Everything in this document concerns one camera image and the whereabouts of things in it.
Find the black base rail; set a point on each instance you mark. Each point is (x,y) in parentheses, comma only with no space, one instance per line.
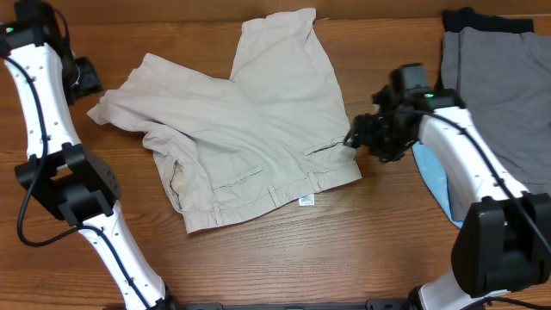
(292,305)

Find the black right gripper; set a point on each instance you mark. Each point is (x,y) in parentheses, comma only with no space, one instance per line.
(360,134)

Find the black garment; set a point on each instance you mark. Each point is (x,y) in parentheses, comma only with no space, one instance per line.
(454,21)

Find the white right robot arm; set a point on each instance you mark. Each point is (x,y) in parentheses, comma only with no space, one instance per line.
(504,242)

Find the blue cloth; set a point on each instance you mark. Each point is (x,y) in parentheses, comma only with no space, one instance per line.
(435,178)

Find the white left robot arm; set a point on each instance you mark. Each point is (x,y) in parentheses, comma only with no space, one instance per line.
(68,180)

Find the beige shorts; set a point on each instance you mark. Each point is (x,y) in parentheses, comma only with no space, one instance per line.
(231,150)

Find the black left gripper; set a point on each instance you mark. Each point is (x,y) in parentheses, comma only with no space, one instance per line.
(92,81)

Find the grey shorts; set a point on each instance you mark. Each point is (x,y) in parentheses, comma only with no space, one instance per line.
(504,79)

